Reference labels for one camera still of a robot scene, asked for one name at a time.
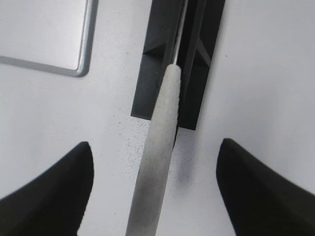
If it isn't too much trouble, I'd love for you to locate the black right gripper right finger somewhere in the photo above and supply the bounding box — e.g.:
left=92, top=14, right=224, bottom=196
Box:
left=216, top=138, right=315, bottom=236

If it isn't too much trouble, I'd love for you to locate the white grey-rimmed cutting board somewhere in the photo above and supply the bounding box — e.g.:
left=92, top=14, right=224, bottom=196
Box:
left=0, top=0, right=98, bottom=77

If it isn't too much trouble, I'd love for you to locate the black knife stand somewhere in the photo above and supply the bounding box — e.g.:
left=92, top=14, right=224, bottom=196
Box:
left=131, top=0, right=225, bottom=130

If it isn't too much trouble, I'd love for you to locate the knife with white handle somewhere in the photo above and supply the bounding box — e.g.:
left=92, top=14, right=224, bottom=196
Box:
left=126, top=1, right=188, bottom=236

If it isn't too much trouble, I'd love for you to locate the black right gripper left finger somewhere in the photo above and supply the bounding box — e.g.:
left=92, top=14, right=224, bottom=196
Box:
left=0, top=142, right=94, bottom=236

